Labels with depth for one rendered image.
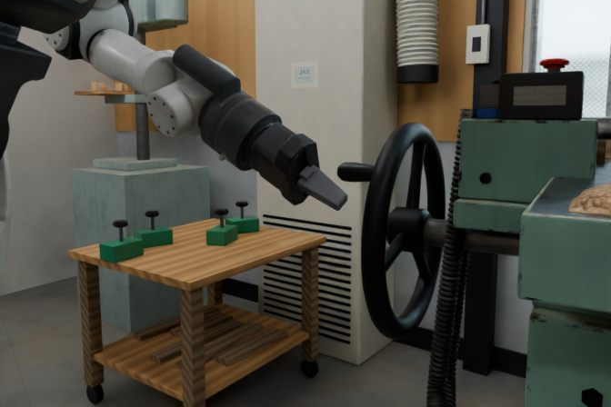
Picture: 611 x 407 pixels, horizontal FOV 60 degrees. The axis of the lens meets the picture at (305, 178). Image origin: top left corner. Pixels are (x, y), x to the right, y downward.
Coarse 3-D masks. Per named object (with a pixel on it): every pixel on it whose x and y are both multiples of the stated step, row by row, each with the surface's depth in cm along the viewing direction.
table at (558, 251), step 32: (608, 160) 75; (544, 192) 45; (576, 192) 45; (480, 224) 57; (512, 224) 56; (544, 224) 35; (576, 224) 34; (608, 224) 33; (544, 256) 35; (576, 256) 34; (608, 256) 33; (544, 288) 35; (576, 288) 34; (608, 288) 33
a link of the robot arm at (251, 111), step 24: (240, 120) 66; (264, 120) 67; (216, 144) 68; (240, 144) 66; (264, 144) 64; (288, 144) 62; (312, 144) 63; (240, 168) 69; (264, 168) 68; (288, 168) 62; (288, 192) 67
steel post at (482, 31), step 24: (480, 0) 184; (504, 0) 180; (480, 24) 183; (504, 24) 181; (480, 48) 183; (504, 48) 183; (480, 72) 186; (504, 72) 185; (480, 264) 193; (480, 288) 194; (480, 312) 195; (480, 336) 196; (480, 360) 197
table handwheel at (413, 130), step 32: (416, 128) 68; (384, 160) 61; (416, 160) 72; (384, 192) 60; (416, 192) 71; (384, 224) 59; (416, 224) 68; (384, 256) 59; (416, 256) 75; (384, 288) 60; (416, 288) 78; (384, 320) 62; (416, 320) 73
